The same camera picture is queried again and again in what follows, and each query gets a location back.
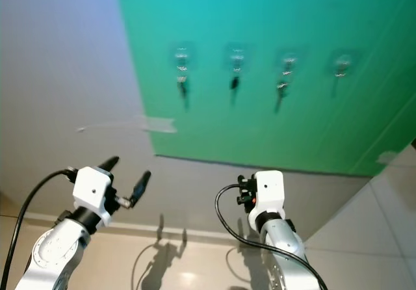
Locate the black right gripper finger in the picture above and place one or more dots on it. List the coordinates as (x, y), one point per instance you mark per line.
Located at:
(251, 179)
(242, 181)

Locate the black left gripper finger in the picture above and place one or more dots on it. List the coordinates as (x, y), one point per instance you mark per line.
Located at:
(140, 187)
(108, 163)

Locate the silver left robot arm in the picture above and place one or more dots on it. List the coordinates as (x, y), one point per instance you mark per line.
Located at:
(55, 257)

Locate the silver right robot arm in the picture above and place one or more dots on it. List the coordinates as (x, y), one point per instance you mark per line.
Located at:
(283, 254)

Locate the clear tape strip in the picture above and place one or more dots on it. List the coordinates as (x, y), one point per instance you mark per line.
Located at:
(107, 127)

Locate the grey tape piece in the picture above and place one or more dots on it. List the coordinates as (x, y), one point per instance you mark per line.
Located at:
(158, 124)
(388, 157)

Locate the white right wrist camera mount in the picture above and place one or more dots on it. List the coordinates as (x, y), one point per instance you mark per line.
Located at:
(270, 189)

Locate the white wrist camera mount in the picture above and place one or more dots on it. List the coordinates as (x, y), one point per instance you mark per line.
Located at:
(92, 187)
(270, 189)

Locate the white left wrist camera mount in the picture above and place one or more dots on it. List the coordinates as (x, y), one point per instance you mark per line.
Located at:
(92, 187)

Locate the green wall board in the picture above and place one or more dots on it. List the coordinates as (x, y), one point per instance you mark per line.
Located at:
(266, 127)

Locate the clear adhesive wall hook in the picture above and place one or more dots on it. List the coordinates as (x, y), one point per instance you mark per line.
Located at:
(288, 61)
(236, 56)
(182, 56)
(341, 62)

